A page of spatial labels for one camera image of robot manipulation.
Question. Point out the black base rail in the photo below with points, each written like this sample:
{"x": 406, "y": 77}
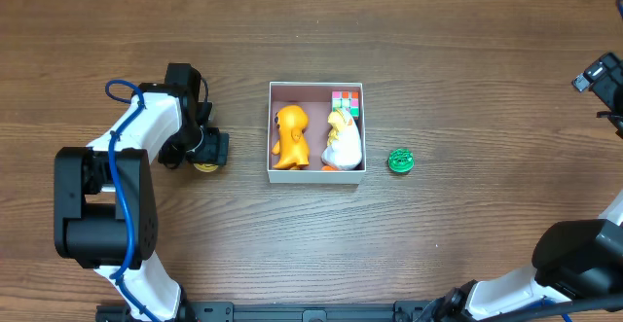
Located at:
{"x": 229, "y": 312}

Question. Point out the white box pink interior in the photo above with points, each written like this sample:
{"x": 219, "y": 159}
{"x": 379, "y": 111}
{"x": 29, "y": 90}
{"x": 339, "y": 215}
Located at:
{"x": 316, "y": 101}

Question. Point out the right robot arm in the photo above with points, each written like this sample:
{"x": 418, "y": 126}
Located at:
{"x": 576, "y": 266}

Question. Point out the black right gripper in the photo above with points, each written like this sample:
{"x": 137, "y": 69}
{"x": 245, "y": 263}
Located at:
{"x": 609, "y": 89}

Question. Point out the gold lattice wheel toy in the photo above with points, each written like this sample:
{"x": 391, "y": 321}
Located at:
{"x": 205, "y": 167}

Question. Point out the green lattice wheel toy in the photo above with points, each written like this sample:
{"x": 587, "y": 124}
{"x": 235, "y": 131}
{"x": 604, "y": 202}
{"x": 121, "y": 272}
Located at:
{"x": 401, "y": 161}

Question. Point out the orange dinosaur toy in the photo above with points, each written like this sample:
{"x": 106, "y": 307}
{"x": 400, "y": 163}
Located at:
{"x": 291, "y": 121}

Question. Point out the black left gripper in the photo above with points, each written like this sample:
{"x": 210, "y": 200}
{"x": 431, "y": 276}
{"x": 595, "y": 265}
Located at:
{"x": 214, "y": 146}

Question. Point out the multicoloured puzzle cube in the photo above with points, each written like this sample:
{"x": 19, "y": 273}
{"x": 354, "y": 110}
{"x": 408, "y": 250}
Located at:
{"x": 348, "y": 100}

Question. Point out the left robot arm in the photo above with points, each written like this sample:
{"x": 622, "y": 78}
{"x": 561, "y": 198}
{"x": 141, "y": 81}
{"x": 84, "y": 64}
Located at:
{"x": 105, "y": 213}

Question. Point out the white plush duck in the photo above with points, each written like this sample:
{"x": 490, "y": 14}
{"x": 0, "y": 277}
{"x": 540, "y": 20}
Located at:
{"x": 344, "y": 147}

